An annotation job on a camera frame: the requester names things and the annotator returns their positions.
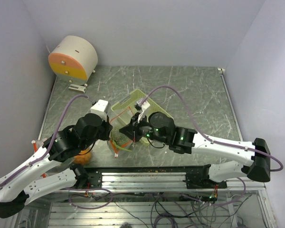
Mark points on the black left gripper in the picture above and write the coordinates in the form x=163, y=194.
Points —
x=107, y=129

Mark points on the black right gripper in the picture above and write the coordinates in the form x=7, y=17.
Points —
x=133, y=131

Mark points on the green netted toy melon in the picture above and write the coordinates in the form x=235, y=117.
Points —
x=119, y=138

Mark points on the spare clear zip bag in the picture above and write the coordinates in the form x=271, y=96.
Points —
x=117, y=119

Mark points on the orange toy pineapple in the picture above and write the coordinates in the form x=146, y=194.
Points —
x=83, y=157

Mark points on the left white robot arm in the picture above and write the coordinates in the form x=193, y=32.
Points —
x=25, y=184

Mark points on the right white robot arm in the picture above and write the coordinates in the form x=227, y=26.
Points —
x=246, y=159

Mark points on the pale green plastic basket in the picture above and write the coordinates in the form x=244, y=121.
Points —
x=131, y=100

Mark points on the beige drum orange yellow face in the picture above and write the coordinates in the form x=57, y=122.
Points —
x=73, y=60

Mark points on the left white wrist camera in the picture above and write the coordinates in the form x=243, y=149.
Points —
x=100, y=108

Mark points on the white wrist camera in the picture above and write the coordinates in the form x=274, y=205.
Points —
x=100, y=108
x=142, y=109

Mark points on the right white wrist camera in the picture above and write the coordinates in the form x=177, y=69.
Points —
x=142, y=109

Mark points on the small white bracket block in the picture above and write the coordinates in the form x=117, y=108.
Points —
x=77, y=88

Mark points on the aluminium rail frame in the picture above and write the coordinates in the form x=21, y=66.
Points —
x=146, y=179

